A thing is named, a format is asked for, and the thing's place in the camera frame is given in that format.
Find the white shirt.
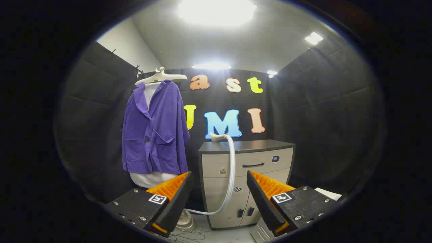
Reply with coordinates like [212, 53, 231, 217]
[129, 82, 178, 189]

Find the black quilted side cloth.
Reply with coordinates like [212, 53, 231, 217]
[54, 40, 142, 203]
[268, 32, 387, 194]

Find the cream clothes hanger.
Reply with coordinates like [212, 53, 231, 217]
[134, 66, 188, 86]

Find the purple jacket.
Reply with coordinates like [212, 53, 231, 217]
[122, 80, 190, 175]

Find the cream garment steamer base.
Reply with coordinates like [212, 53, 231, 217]
[175, 210, 197, 232]

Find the black backdrop cloth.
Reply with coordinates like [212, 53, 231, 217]
[138, 69, 282, 216]

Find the ceiling light panel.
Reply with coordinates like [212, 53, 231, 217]
[305, 32, 324, 45]

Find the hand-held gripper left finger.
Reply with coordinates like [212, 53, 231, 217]
[105, 171, 194, 238]

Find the long ceiling light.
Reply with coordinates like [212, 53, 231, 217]
[192, 62, 232, 71]

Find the grey ribbed metal plate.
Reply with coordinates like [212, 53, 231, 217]
[250, 219, 280, 243]

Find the grey cabinet with dark top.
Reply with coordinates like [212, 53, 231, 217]
[198, 139, 296, 230]

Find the white paper sheet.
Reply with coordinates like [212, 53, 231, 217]
[315, 188, 343, 201]

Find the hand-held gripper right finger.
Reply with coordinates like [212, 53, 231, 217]
[246, 170, 340, 237]

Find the large square ceiling light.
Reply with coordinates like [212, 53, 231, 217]
[177, 0, 257, 27]

